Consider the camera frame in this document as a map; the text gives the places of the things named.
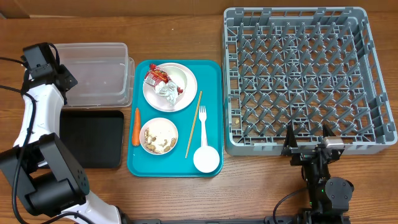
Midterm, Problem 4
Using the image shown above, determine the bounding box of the black plastic tray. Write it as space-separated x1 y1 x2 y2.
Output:
60 110 124 169

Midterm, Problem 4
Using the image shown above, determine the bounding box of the white plastic fork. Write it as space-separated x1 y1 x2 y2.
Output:
199 105 208 146

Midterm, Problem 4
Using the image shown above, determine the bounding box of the clear plastic bin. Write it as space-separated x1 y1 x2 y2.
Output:
55 42 134 108

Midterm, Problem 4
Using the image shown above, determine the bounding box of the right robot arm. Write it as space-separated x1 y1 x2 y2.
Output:
272 124 354 223

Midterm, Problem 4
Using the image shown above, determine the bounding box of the grey dish rack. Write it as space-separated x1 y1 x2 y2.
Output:
223 7 397 156

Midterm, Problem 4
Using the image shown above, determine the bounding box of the small white round cup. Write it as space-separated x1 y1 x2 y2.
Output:
193 146 220 174

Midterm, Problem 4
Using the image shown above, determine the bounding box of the orange carrot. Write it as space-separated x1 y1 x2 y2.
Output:
131 108 141 146

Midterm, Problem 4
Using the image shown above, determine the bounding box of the large white plate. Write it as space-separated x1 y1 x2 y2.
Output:
143 62 198 112

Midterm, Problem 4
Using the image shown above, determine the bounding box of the white bowl with food scraps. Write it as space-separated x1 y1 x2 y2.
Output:
139 118 178 156

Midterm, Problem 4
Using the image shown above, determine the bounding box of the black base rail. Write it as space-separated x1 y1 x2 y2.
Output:
129 216 351 224

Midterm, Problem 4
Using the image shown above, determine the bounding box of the small white bowl on plate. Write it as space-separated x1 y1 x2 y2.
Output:
154 65 187 98

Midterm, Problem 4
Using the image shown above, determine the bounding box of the wooden chopstick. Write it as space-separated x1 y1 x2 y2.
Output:
185 91 203 159

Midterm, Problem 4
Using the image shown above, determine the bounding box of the teal plastic tray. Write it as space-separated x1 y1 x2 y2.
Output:
127 60 224 177

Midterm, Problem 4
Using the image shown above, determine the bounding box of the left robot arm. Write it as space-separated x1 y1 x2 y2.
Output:
1 42 131 223

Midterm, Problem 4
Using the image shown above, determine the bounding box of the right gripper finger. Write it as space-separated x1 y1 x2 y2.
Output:
323 124 335 138
284 123 298 147

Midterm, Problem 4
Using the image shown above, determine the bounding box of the red snack wrapper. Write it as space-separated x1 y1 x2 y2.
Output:
144 63 183 95

